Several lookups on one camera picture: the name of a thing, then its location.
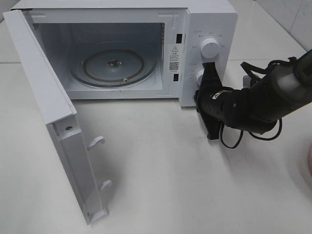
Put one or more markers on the white microwave door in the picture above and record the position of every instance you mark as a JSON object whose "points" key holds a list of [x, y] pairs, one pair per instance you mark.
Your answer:
{"points": [[59, 115]]}

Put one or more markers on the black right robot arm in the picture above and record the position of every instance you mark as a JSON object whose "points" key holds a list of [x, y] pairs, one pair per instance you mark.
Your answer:
{"points": [[276, 91]]}

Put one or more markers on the white microwave oven body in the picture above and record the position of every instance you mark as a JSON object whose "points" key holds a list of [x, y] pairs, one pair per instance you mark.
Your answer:
{"points": [[72, 27]]}

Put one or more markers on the glass microwave turntable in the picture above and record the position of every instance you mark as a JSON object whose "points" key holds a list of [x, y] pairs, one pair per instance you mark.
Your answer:
{"points": [[111, 68]]}

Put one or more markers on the lower white timer knob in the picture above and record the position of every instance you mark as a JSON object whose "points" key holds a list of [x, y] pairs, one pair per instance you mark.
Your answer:
{"points": [[199, 76]]}

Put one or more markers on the upper white power knob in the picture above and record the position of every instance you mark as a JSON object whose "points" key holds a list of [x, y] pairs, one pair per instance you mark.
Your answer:
{"points": [[209, 47]]}

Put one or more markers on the pink round plate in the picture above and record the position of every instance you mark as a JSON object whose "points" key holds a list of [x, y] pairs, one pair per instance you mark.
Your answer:
{"points": [[310, 160]]}

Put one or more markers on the white warning label sticker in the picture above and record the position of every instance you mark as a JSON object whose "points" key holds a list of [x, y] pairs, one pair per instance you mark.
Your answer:
{"points": [[174, 57]]}

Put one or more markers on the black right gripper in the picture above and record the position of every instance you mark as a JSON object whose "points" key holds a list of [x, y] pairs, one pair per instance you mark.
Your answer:
{"points": [[207, 105]]}

